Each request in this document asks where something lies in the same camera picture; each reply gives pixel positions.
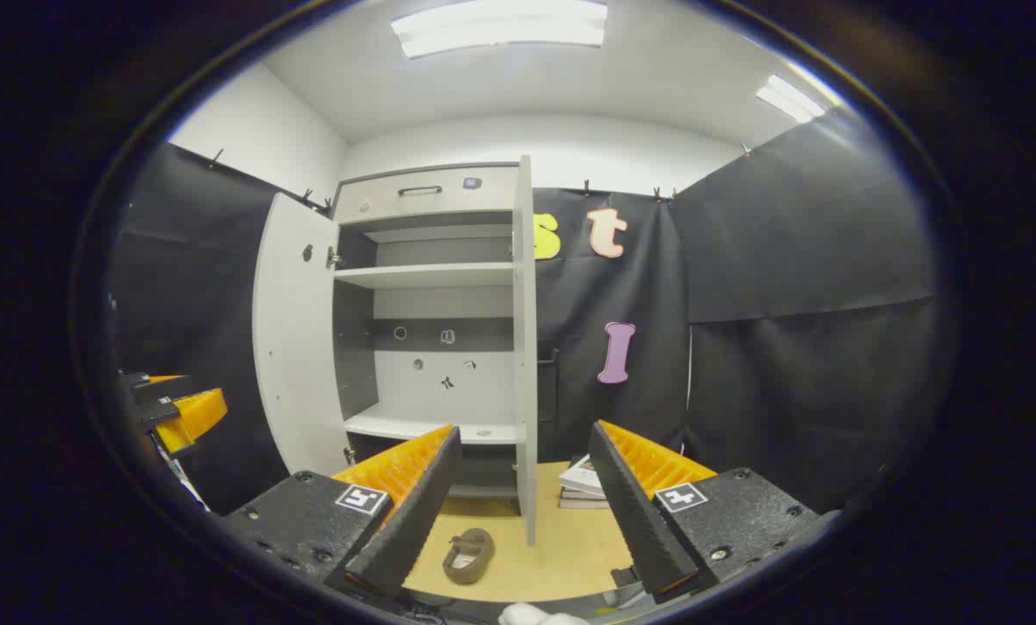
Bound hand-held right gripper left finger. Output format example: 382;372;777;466
223;424;464;600

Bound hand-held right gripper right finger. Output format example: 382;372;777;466
587;420;823;606

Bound brown fuzzy shoe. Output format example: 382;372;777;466
443;528;495;585

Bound white shoe cabinet door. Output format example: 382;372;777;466
512;156;561;546
253;193;351;477

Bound white grey shoe cabinet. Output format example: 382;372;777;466
331;161;523;503

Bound white cabinet drawer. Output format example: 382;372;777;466
334;165;519;225

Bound white cover book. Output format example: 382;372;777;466
559;453;607;500

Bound white cloth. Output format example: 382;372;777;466
498;602;590;625

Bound black backdrop cloth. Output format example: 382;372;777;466
106;109;944;517

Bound ceiling light panel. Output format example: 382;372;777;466
390;0;608;60
755;75;827;124

